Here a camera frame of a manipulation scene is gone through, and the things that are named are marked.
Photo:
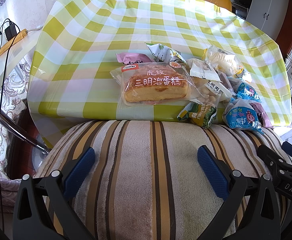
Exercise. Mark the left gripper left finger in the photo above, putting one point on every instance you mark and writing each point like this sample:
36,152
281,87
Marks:
31,219

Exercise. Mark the black power adapter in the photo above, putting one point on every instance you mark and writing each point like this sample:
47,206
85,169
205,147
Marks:
10,31

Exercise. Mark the white cabinet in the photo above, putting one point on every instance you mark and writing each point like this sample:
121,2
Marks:
267,15

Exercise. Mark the orange power strip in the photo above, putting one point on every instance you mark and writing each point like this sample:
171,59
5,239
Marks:
21,35

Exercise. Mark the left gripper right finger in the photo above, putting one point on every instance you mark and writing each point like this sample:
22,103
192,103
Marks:
260,219

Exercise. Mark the blue pig snack bag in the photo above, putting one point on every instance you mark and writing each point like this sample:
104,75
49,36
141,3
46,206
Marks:
239,114
244,90

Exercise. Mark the white pastry packet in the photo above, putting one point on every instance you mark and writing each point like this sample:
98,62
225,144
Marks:
208,83

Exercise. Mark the white green ginkgo snack bag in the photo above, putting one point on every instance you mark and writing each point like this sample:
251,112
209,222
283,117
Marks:
162,53

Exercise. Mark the cream roll clear package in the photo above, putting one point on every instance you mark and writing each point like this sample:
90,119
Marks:
223,61

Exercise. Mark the tiger sandwich cake package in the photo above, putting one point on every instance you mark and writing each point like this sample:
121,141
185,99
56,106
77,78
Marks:
154,82

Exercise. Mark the pink snack packet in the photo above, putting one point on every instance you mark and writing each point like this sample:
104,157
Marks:
132,58

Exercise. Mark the green checkered tablecloth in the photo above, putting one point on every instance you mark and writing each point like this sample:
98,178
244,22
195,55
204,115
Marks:
70,78

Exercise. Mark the green garlic pea packet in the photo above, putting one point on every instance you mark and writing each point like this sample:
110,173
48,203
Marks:
201,115

